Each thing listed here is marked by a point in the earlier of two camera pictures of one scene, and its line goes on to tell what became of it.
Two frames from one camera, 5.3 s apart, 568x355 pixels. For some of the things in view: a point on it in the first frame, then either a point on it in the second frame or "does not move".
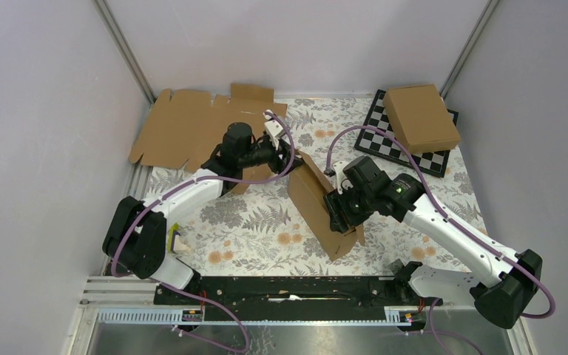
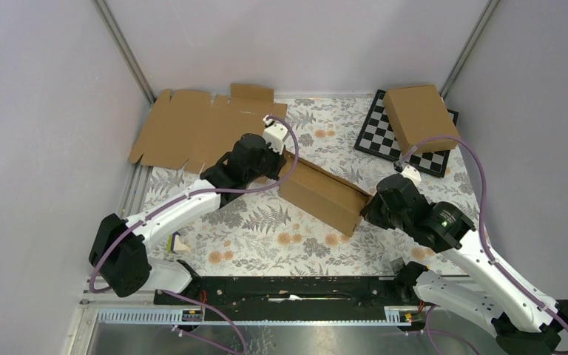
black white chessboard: (433, 163) does not move
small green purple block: (174, 242) does not move
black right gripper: (336, 203) to (370, 214)
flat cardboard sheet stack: (188, 126) does not move
